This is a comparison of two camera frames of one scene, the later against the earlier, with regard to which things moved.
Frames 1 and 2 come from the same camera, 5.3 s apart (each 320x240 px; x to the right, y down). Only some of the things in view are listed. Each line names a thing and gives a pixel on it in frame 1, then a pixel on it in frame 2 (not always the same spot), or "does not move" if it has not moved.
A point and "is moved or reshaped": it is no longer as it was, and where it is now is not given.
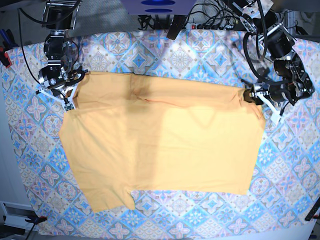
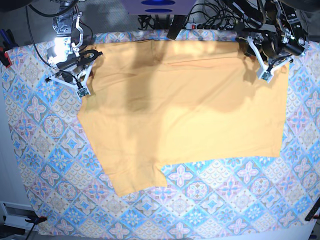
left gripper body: [54, 76] to [80, 59]
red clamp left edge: [8, 60] does not move
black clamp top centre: [176, 25] does not move
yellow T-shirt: [128, 131] is moved or reshaped
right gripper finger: [247, 98] to [245, 47]
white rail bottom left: [16, 214] does not move
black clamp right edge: [311, 214] does not move
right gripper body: [277, 93] to [271, 43]
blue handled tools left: [8, 39] does not move
